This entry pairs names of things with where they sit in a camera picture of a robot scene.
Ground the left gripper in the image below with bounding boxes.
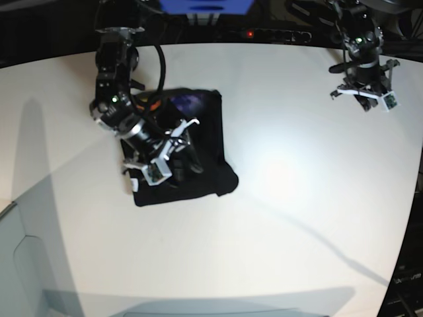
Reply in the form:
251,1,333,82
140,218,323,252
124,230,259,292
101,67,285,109
329,59,401,112

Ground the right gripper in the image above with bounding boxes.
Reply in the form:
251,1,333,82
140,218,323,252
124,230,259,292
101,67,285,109
121,117,204,182

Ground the black T-shirt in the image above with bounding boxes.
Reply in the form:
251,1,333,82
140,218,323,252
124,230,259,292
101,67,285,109
127,88,239,207

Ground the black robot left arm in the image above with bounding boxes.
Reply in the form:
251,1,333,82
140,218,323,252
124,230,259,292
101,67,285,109
327,1,400,112

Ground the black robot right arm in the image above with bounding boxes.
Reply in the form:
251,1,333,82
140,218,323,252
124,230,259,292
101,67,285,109
89,1,204,186

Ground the white garment label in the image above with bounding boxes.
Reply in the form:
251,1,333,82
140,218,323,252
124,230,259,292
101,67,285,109
130,178,139,192

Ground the black power strip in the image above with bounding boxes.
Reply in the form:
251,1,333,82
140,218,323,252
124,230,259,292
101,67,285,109
227,28,313,45

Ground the blue plastic box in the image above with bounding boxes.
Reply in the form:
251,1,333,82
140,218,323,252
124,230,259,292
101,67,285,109
160,0,254,15

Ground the black equipment case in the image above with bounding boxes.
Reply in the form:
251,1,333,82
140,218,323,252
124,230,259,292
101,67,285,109
379,217,423,317

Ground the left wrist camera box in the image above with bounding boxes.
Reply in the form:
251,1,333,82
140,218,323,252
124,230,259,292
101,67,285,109
381,90,399,112

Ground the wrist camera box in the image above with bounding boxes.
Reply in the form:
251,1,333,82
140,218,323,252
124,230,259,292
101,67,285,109
141,159,173,186
381,90,399,112

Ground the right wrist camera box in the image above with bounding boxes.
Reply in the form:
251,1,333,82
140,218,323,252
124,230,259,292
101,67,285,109
141,159,173,186

